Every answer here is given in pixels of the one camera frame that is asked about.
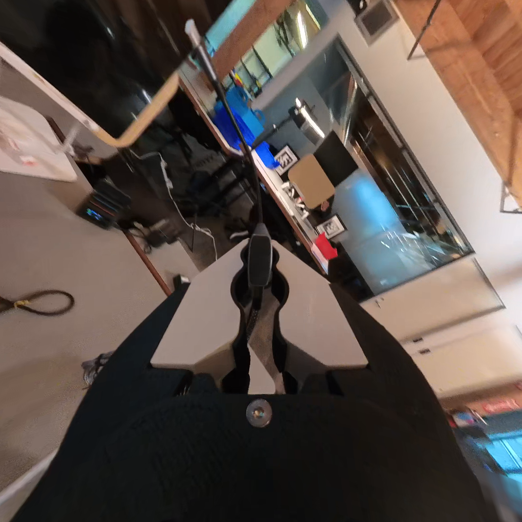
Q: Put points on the black table with plywood edge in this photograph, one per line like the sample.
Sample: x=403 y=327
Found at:
x=159 y=106

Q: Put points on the black and silver flask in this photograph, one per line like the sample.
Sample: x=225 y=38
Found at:
x=310 y=122

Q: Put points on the black square board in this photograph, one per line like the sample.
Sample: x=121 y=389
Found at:
x=338 y=153

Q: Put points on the small dark device with display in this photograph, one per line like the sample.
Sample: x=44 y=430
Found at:
x=102 y=204

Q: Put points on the tan rounded board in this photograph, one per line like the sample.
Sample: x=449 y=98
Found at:
x=312 y=181

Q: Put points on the wall vent grille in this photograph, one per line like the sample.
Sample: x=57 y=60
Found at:
x=375 y=18

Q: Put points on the white printed sheet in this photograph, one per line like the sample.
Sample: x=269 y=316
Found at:
x=28 y=142

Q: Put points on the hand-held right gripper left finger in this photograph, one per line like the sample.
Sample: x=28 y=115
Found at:
x=200 y=322

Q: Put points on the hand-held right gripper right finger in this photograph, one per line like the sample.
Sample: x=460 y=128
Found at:
x=322 y=322

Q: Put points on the blue plastic bin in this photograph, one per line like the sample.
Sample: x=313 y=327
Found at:
x=240 y=122

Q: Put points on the small red box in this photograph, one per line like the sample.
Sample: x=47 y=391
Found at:
x=326 y=246

